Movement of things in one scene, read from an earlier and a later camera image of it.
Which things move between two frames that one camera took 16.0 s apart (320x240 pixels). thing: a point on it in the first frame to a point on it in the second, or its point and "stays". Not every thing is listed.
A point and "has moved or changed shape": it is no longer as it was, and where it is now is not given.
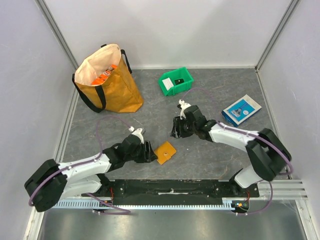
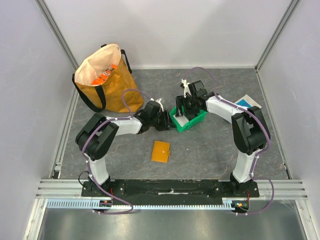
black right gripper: (178, 126) to (180, 106)
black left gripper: (148, 156) to (168, 123)
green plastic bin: (176, 81) has moved or changed shape
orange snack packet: (99, 80) stays
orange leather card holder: (164, 152) has moved or changed shape
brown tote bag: (103, 81) stays
